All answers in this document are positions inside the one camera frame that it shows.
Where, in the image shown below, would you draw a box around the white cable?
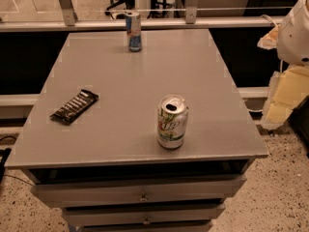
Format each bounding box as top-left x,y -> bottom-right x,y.
261,14 -> 279,27

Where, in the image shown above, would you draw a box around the grey drawer cabinet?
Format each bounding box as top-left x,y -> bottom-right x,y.
7,29 -> 267,232

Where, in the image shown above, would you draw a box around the metal railing frame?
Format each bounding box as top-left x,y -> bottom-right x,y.
0,0 -> 297,32

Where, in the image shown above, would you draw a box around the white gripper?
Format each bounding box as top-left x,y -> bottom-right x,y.
257,0 -> 309,130

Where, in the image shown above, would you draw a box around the blue red bull can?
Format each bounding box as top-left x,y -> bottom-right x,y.
126,12 -> 142,52

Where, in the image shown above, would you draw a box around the top grey drawer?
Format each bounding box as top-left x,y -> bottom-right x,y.
31,174 -> 246,208

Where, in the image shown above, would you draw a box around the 7up soda can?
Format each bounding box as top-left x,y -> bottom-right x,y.
157,94 -> 188,149

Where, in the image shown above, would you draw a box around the grey drawer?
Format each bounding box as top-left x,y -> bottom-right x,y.
31,174 -> 246,208
62,203 -> 225,226

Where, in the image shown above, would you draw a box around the middle grey drawer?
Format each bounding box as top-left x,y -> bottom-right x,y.
62,203 -> 225,226

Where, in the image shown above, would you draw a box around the black chocolate bar wrapper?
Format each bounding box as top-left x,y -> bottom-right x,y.
50,89 -> 98,125

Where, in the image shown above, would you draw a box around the black cable on floor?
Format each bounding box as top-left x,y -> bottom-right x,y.
0,135 -> 33,187

